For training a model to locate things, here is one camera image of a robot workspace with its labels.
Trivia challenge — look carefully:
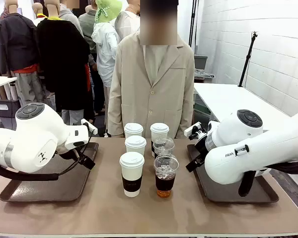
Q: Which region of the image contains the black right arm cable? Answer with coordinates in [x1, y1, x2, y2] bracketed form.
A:
[238, 160, 298, 198]

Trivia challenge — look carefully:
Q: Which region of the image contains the person in gray hoodie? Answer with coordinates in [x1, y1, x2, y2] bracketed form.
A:
[58, 0, 84, 38]

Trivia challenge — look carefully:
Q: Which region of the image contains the green crate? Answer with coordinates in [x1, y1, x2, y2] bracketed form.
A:
[193, 91, 212, 122]

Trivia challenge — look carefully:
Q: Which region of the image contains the clear iced coffee cup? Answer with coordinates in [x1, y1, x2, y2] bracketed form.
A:
[153, 154, 179, 198]
[152, 137, 175, 159]

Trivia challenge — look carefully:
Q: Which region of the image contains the person in gray-green jacket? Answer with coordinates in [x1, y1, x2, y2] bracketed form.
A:
[78, 4, 106, 116]

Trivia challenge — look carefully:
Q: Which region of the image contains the white lidded paper coffee cup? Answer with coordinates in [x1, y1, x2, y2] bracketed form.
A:
[119, 151, 145, 198]
[150, 122, 170, 158]
[124, 135, 147, 157]
[123, 122, 144, 139]

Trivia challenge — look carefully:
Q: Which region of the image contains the mannequin with red yellow collar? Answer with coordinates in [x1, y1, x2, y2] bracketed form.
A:
[31, 2, 48, 27]

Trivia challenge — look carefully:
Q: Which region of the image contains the clear plastic container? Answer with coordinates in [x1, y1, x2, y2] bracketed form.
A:
[194, 69, 216, 84]

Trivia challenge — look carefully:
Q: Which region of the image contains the gray storage box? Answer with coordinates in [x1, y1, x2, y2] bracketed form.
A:
[0, 99, 22, 119]

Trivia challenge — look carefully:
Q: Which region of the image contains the mannequin in white shirt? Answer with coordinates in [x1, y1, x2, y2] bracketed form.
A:
[114, 0, 141, 42]

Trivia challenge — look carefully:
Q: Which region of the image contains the black tripod stand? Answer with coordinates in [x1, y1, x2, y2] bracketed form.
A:
[238, 31, 258, 87]

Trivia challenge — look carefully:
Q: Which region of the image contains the green bucket hat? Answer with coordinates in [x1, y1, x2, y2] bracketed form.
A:
[94, 0, 123, 23]

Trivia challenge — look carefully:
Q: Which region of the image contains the mannequin in black robe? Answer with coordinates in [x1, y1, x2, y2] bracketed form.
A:
[36, 0, 94, 126]

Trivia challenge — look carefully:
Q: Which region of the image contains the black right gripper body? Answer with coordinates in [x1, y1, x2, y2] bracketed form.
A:
[194, 136, 210, 160]

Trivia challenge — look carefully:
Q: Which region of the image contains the person in beige coat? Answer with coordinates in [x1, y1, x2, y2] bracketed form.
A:
[107, 0, 196, 139]

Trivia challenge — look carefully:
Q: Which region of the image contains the gray plastic bin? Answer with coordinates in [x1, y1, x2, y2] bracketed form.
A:
[193, 54, 208, 70]

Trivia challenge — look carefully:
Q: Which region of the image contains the mannequin in dark jacket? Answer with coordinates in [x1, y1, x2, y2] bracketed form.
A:
[0, 0, 47, 106]

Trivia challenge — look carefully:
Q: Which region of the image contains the black light stand pole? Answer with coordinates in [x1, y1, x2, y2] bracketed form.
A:
[188, 0, 199, 48]

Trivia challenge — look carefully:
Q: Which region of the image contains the white paper roll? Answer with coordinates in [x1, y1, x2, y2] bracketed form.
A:
[3, 84, 12, 101]
[9, 83, 19, 101]

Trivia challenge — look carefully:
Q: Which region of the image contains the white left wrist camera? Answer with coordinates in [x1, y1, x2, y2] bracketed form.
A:
[80, 118, 99, 136]

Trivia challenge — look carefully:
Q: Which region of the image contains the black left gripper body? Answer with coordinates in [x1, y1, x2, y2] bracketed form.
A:
[56, 148, 81, 161]

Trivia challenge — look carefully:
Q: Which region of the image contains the mannequin in white jacket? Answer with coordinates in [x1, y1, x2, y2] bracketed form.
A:
[91, 22, 120, 87]

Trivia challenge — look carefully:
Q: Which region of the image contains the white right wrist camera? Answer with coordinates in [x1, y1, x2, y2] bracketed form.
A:
[183, 121, 202, 137]

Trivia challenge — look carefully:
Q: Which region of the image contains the large white table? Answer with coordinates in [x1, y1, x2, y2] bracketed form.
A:
[193, 82, 298, 136]

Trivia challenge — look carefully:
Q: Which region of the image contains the dark brown plastic tray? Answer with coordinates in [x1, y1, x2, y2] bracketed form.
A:
[186, 143, 280, 204]
[0, 141, 99, 203]

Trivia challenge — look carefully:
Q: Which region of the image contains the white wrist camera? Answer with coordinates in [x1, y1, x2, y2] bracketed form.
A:
[80, 118, 99, 136]
[183, 121, 202, 137]

